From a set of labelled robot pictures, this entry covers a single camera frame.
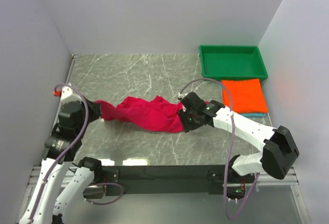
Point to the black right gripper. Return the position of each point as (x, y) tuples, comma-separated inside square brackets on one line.
[(185, 119)]

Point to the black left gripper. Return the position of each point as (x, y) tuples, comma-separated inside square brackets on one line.
[(92, 109)]

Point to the crimson red t shirt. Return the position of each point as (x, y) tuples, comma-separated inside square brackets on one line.
[(158, 115)]

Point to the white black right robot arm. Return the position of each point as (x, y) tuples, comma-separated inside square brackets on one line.
[(277, 150)]

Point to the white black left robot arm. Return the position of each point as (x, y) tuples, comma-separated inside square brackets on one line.
[(48, 204)]

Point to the folded light blue t shirt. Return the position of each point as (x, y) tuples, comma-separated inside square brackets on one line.
[(254, 115)]

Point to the folded orange t shirt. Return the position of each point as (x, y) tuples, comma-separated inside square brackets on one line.
[(244, 95)]

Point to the green plastic bin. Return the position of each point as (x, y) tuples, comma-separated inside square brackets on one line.
[(223, 62)]

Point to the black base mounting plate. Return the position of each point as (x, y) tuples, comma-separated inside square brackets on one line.
[(165, 179)]

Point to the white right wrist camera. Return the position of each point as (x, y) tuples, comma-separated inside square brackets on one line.
[(180, 95)]

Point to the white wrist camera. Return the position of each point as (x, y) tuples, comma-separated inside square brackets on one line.
[(66, 94), (180, 95)]

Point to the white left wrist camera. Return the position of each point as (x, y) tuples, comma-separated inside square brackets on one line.
[(66, 94)]

